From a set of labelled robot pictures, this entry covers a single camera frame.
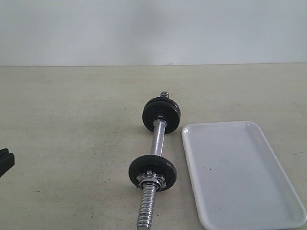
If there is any chrome dumbbell bar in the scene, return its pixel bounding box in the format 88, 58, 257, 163
136, 90, 171, 230

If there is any black weight plate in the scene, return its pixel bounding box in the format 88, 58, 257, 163
142, 96, 181, 120
129, 155, 177, 191

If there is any black weight plate end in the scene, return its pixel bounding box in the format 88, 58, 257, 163
142, 100, 180, 135

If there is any white plastic tray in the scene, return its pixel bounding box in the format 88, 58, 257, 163
181, 121, 307, 230

